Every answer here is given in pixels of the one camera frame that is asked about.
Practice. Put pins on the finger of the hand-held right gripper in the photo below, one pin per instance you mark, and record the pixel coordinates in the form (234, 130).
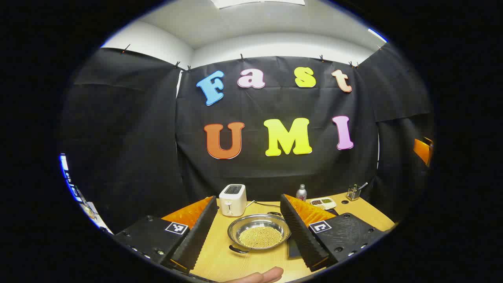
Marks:
(421, 151)

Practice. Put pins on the white toaster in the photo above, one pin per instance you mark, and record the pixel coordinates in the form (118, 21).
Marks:
(232, 200)

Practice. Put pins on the black induction cooktop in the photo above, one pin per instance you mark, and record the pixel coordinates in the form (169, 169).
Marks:
(294, 248)

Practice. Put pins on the silver drink bottle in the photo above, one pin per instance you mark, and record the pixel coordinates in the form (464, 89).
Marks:
(301, 192)

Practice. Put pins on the pile of soybeans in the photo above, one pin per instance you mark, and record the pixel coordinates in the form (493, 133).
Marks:
(261, 237)

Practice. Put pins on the white divided dish with grains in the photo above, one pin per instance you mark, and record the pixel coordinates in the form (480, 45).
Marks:
(323, 203)

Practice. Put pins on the metal spoon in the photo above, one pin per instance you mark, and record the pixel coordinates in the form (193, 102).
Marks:
(363, 184)

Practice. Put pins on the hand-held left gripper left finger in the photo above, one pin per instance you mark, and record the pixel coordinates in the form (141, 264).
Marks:
(200, 232)

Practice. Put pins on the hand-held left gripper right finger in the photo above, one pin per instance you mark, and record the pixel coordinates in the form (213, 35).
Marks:
(300, 236)

